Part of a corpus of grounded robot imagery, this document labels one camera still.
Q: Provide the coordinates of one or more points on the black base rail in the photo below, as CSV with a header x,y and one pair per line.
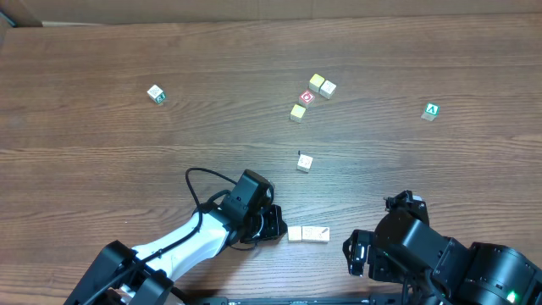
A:
x,y
296,301

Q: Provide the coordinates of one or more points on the block with green side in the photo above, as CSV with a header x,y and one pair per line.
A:
x,y
157,94

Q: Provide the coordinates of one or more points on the yellow block upper cluster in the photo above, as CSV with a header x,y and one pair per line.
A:
x,y
316,82

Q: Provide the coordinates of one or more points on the yellow block lower cluster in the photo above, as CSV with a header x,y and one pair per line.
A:
x,y
297,113

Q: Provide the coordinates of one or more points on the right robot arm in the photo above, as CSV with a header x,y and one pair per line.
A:
x,y
436,269

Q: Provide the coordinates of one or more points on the white patterned block centre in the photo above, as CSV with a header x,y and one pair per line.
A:
x,y
304,163

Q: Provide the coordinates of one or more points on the red circle block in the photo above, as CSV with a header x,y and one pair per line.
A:
x,y
306,99

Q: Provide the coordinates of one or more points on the white block with brush picture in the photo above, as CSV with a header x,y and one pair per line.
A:
x,y
322,234

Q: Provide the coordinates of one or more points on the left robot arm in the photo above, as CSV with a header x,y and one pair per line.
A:
x,y
146,274

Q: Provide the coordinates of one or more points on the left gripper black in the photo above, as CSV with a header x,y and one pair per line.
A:
x,y
278,229

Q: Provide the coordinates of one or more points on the green letter block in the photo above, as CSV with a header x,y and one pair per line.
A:
x,y
431,112

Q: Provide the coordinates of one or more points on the yellow block cluster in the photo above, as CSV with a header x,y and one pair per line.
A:
x,y
297,113
316,82

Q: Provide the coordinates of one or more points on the white block upper cluster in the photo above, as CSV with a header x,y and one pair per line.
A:
x,y
327,89

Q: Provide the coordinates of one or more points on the block with blue side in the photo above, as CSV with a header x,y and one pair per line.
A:
x,y
309,233

